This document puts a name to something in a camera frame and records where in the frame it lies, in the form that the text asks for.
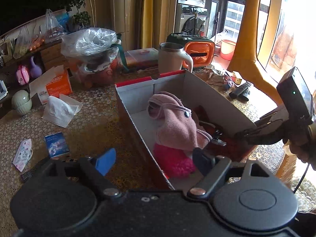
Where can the orange green tissue holder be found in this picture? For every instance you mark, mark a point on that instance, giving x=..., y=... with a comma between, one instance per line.
x=200, y=48

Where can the potted green plant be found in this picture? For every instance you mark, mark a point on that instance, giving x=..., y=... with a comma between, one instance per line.
x=80, y=18

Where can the white crumpled tissue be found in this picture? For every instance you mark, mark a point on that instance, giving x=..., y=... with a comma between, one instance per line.
x=60, y=111

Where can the orange tissue box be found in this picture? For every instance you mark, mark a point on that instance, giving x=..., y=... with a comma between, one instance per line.
x=53, y=82

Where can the pink fluffy plush toy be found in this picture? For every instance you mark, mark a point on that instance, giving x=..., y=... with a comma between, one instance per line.
x=173, y=162

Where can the small blue pink toy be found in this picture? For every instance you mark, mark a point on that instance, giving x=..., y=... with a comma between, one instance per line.
x=228, y=83

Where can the colourful clear organizer box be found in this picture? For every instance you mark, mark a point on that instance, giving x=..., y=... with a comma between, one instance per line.
x=141, y=58

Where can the yellow chair back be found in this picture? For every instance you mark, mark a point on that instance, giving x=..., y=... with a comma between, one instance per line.
x=245, y=59

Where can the plastic bag of oranges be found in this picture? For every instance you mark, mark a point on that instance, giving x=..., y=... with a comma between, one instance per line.
x=26, y=43

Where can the red cloth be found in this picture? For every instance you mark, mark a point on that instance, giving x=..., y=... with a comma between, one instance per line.
x=222, y=143

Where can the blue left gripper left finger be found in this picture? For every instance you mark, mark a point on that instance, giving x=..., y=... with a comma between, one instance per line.
x=106, y=161

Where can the pink fleece garment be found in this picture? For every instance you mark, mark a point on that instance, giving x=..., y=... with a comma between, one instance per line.
x=178, y=129

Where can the basketball in container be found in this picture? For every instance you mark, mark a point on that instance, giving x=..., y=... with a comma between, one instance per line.
x=104, y=78

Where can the black remote control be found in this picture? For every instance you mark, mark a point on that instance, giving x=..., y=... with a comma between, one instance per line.
x=239, y=90
x=244, y=96

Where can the pink toy case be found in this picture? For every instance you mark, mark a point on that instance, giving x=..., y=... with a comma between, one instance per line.
x=22, y=75

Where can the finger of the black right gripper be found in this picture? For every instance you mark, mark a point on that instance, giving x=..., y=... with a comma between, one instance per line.
x=270, y=119
x=248, y=134

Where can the snack wrapper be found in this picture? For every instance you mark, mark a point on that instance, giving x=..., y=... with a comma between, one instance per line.
x=212, y=77

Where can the small yellow box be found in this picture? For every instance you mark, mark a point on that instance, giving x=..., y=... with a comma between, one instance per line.
x=237, y=79

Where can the washing machine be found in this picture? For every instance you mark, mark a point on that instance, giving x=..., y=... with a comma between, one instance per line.
x=190, y=20

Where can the white insulated mug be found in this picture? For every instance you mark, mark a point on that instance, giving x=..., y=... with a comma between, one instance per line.
x=171, y=56

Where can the wooden sideboard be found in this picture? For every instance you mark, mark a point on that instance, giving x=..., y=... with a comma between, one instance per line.
x=46, y=56

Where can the green ceramic jar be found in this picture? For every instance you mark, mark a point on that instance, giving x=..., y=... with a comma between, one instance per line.
x=21, y=102

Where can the right hand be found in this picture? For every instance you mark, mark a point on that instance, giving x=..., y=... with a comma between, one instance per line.
x=302, y=144

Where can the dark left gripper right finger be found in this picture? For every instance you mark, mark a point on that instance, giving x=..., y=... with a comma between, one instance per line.
x=203, y=161

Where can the black dotted pouch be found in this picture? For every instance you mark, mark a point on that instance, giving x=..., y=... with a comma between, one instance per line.
x=34, y=171

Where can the clear plastic bag bundle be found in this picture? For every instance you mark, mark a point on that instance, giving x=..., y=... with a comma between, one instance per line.
x=87, y=42

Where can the patterned face mask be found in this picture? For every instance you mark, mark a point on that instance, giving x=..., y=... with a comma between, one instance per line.
x=23, y=155

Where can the blue tissue pack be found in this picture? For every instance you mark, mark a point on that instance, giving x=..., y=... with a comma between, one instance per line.
x=56, y=145

